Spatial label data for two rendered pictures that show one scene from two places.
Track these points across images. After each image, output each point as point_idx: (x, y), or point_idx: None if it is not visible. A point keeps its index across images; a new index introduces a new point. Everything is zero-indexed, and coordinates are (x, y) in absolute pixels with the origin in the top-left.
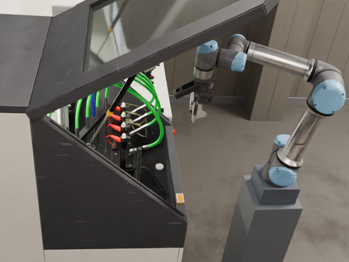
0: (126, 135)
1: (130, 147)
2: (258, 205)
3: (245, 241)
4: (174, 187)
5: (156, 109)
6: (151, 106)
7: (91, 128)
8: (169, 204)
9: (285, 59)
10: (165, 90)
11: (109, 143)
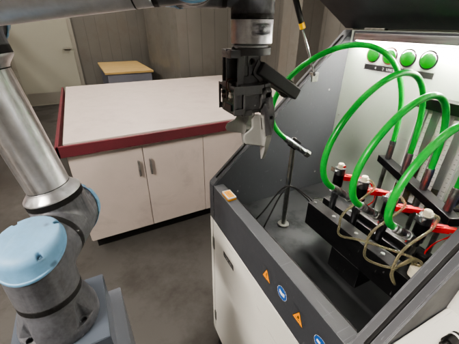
0: (339, 168)
1: (345, 226)
2: (112, 297)
3: (133, 336)
4: (243, 207)
5: (401, 303)
6: (295, 68)
7: (398, 173)
8: (231, 162)
9: None
10: None
11: None
